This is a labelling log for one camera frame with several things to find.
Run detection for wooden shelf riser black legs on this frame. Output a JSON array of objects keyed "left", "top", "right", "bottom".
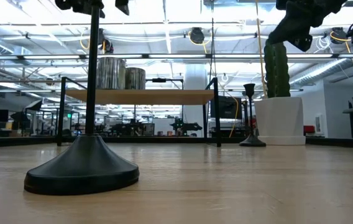
[{"left": 57, "top": 76, "right": 222, "bottom": 147}]

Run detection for white building column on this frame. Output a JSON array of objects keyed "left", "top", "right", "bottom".
[{"left": 183, "top": 63, "right": 209, "bottom": 138}]

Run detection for black aluminium frame rails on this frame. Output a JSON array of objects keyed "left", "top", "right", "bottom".
[
  {"left": 305, "top": 137, "right": 353, "bottom": 149},
  {"left": 0, "top": 136, "right": 58, "bottom": 149}
]

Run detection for glass jar candle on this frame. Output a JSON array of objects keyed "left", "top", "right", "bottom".
[
  {"left": 124, "top": 67, "right": 147, "bottom": 90},
  {"left": 96, "top": 57, "right": 127, "bottom": 90}
]

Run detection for white hexagonal plant pot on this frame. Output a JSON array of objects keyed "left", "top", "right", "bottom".
[{"left": 253, "top": 96, "right": 307, "bottom": 146}]

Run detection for black softbox lamp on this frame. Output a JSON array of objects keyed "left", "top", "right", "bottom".
[{"left": 10, "top": 98, "right": 44, "bottom": 125}]

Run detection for black candlestick holder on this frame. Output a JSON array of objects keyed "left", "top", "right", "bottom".
[
  {"left": 23, "top": 0, "right": 140, "bottom": 196},
  {"left": 239, "top": 83, "right": 267, "bottom": 147}
]

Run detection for green cactus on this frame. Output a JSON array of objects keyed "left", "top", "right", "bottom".
[{"left": 263, "top": 39, "right": 291, "bottom": 99}]

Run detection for background robot with green light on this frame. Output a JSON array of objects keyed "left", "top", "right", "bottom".
[{"left": 169, "top": 117, "right": 203, "bottom": 137}]

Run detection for black background box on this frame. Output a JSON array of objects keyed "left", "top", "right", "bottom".
[{"left": 209, "top": 95, "right": 244, "bottom": 120}]

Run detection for black background workstation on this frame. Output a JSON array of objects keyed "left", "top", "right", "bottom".
[{"left": 109, "top": 119, "right": 155, "bottom": 137}]

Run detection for yellow background cable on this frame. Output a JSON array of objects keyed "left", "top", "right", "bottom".
[{"left": 228, "top": 93, "right": 240, "bottom": 138}]

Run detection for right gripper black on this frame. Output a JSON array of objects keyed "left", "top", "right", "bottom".
[{"left": 268, "top": 0, "right": 349, "bottom": 52}]

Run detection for yellow hanging strap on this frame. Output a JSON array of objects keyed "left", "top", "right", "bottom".
[{"left": 255, "top": 0, "right": 269, "bottom": 99}]

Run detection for white framed wall picture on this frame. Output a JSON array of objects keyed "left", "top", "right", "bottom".
[{"left": 314, "top": 113, "right": 325, "bottom": 135}]

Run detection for black ceiling cable reel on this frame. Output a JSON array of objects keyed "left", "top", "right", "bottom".
[
  {"left": 190, "top": 27, "right": 206, "bottom": 45},
  {"left": 329, "top": 27, "right": 351, "bottom": 45},
  {"left": 99, "top": 27, "right": 115, "bottom": 55}
]

